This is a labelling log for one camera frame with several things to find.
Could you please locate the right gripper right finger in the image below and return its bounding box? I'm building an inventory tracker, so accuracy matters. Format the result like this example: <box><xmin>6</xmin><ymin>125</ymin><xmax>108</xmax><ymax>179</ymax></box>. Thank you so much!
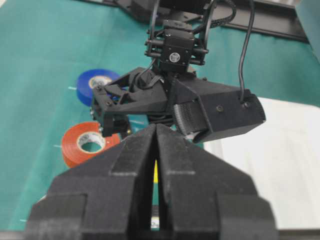
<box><xmin>156</xmin><ymin>124</ymin><xmax>278</xmax><ymax>240</ymax></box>

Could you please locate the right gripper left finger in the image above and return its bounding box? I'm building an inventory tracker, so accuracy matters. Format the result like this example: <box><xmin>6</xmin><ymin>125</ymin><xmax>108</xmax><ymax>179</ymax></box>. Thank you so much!
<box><xmin>24</xmin><ymin>124</ymin><xmax>156</xmax><ymax>240</ymax></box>

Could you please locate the green table cloth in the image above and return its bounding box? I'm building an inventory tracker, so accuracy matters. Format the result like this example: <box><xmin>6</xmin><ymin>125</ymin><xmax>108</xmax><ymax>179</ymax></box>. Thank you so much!
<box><xmin>0</xmin><ymin>0</ymin><xmax>320</xmax><ymax>231</ymax></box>

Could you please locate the red tape roll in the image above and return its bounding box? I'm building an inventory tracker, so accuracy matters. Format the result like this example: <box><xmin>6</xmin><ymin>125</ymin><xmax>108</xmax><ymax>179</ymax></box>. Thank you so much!
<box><xmin>61</xmin><ymin>121</ymin><xmax>121</xmax><ymax>168</ymax></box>

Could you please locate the blue tape roll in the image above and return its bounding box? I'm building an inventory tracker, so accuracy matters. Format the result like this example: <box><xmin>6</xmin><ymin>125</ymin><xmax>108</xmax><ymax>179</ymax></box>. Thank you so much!
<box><xmin>76</xmin><ymin>68</ymin><xmax>120</xmax><ymax>107</ymax></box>

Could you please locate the left wrist camera housing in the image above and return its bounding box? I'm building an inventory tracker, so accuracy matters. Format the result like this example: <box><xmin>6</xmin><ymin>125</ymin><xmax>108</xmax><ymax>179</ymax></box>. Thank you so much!
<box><xmin>171</xmin><ymin>78</ymin><xmax>266</xmax><ymax>143</ymax></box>

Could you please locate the white plastic case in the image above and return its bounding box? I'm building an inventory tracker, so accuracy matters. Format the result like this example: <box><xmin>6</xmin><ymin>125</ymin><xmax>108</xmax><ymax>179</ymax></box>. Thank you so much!
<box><xmin>203</xmin><ymin>98</ymin><xmax>320</xmax><ymax>229</ymax></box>

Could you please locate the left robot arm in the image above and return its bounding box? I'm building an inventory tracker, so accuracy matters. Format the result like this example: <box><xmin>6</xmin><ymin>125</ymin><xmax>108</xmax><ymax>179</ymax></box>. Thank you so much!
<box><xmin>90</xmin><ymin>0</ymin><xmax>265</xmax><ymax>143</ymax></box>

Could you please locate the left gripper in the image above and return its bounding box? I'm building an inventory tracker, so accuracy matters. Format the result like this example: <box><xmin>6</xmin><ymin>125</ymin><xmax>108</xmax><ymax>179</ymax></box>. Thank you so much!
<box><xmin>90</xmin><ymin>67</ymin><xmax>173</xmax><ymax>137</ymax></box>

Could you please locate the yellow tape roll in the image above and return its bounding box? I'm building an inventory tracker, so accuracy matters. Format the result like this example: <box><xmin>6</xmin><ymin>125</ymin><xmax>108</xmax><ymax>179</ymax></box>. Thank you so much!
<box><xmin>153</xmin><ymin>160</ymin><xmax>159</xmax><ymax>184</ymax></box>

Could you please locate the black camera cable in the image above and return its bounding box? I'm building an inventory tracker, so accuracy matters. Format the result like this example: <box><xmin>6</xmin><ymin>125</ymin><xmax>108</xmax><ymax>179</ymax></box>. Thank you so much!
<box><xmin>238</xmin><ymin>0</ymin><xmax>256</xmax><ymax>105</ymax></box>

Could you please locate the black mounting rail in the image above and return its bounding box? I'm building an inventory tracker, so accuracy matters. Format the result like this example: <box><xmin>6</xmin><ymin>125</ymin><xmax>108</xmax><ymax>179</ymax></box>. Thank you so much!
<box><xmin>90</xmin><ymin>0</ymin><xmax>309</xmax><ymax>43</ymax></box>

